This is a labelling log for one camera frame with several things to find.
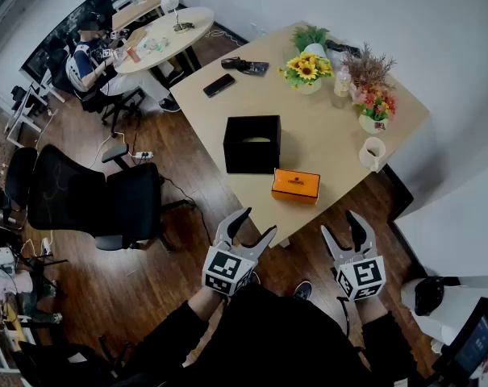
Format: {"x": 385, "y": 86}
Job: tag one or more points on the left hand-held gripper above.
{"x": 227, "y": 267}

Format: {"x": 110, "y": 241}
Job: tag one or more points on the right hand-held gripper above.
{"x": 360, "y": 276}

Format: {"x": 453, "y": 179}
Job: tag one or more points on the orange tissue box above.
{"x": 295, "y": 186}

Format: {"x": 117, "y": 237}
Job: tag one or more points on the black square container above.
{"x": 251, "y": 151}

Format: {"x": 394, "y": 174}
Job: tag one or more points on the person's right forearm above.
{"x": 384, "y": 337}

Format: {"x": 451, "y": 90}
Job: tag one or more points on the person's left forearm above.
{"x": 187, "y": 329}

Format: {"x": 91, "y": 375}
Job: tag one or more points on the person's dark shoe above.
{"x": 303, "y": 290}
{"x": 255, "y": 277}

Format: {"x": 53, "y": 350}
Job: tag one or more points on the white ceramic jug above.
{"x": 372, "y": 153}

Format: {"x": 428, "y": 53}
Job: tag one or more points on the white bin with black bag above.
{"x": 429, "y": 300}

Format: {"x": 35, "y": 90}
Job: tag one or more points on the person's black-clothed body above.
{"x": 276, "y": 337}

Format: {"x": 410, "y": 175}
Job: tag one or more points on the white power strip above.
{"x": 142, "y": 155}

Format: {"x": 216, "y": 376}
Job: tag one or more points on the colourful flowers in white pot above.
{"x": 374, "y": 107}

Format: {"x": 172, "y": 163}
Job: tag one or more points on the black smartphone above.
{"x": 219, "y": 85}

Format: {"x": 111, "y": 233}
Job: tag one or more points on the large black office chair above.
{"x": 98, "y": 200}

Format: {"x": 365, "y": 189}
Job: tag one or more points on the clear plastic bottle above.
{"x": 342, "y": 82}

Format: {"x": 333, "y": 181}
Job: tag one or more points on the black framed display screen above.
{"x": 469, "y": 345}

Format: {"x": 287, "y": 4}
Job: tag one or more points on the dark flat packet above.
{"x": 256, "y": 68}

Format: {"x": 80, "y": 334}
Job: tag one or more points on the black glasses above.
{"x": 232, "y": 63}

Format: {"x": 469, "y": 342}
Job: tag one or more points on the dried brown flower bunch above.
{"x": 366, "y": 67}

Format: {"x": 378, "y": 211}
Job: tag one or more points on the sunflower bouquet in pot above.
{"x": 307, "y": 71}

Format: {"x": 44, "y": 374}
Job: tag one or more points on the green plant in white pot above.
{"x": 311, "y": 38}

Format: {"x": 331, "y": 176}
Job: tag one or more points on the round white table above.
{"x": 187, "y": 26}

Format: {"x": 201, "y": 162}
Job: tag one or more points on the white desk lamp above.
{"x": 172, "y": 4}

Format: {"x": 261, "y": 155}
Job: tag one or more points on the small wooden desk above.
{"x": 136, "y": 10}

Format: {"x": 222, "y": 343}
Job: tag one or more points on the white shelf unit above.
{"x": 1, "y": 349}

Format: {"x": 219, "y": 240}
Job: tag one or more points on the white frame side desk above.
{"x": 26, "y": 111}

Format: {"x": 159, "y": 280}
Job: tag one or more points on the large dark wall screen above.
{"x": 54, "y": 42}

